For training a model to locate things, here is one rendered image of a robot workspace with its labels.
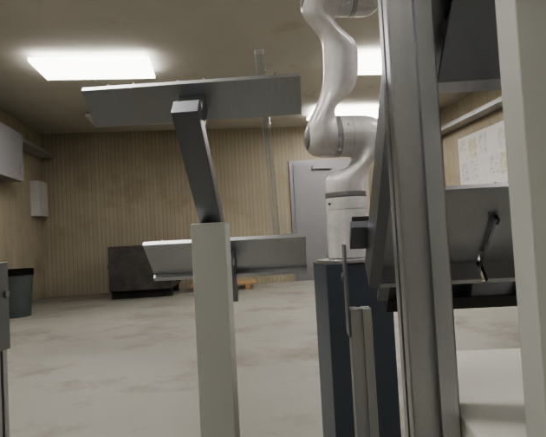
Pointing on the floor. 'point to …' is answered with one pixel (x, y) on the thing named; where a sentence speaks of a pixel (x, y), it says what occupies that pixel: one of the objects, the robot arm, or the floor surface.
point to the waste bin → (20, 291)
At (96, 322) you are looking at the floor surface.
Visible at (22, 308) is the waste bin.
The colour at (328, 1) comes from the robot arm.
